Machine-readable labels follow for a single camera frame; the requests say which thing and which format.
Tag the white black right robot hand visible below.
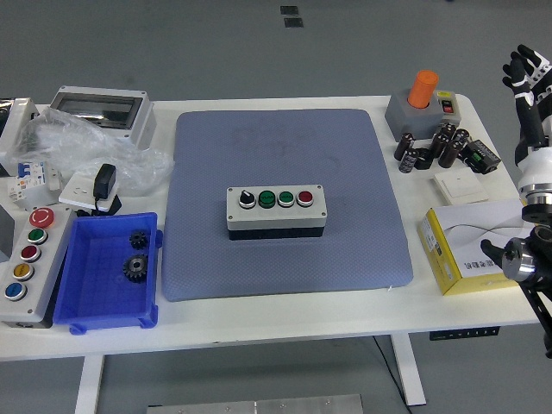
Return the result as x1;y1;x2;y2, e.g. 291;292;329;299
502;43;552;193

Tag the grey four-control button box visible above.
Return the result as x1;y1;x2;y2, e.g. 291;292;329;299
226;185;328;242

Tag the grey five-button control box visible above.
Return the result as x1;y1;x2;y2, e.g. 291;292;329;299
0;205;77;329

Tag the black module green terminal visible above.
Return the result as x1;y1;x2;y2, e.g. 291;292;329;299
463;137;503;175

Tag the yellow white carton box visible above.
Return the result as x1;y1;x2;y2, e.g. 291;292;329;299
417;198;535;297

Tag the grey block base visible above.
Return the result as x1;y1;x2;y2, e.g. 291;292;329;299
384;88;445;141

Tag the orange cylinder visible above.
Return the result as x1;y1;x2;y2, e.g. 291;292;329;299
408;70;440;110

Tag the black table control panel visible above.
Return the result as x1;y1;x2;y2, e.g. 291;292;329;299
429;327;501;341

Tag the white table leg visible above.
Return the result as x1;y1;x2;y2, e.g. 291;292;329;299
390;334;428;406
73;355;107;414

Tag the blue-grey padded mat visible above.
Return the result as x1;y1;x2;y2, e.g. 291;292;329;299
161;108;415;303

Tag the grey distribution box clear lid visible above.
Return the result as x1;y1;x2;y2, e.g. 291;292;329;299
47;85;156;150

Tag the large black gear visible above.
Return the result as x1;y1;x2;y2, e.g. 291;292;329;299
122;253;150;285

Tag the black power adapter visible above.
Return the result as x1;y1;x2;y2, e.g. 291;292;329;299
92;162;117;202

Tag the clear plastic bag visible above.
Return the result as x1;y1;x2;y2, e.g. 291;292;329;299
12;106;176;193

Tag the blue plastic bin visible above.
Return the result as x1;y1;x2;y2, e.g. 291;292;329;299
52;210;164;336

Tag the white circuit breaker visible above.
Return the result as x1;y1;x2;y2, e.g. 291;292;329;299
7;160;49;203

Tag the white wall switch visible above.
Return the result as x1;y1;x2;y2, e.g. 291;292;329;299
432;167;490;204

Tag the white red rocker switch box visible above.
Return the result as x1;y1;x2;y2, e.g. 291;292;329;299
435;90;461;124

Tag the black ring core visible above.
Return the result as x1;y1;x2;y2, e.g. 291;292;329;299
414;147;435;170

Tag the black cable under table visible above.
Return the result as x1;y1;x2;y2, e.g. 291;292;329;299
373;336;411;406

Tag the black adapter cord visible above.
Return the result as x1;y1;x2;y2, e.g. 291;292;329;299
75;196;124;217

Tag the white wall socket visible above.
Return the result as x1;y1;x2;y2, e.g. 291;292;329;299
58;172;120;208

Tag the white plastic enclosure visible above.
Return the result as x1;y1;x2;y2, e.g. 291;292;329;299
0;97;41;173

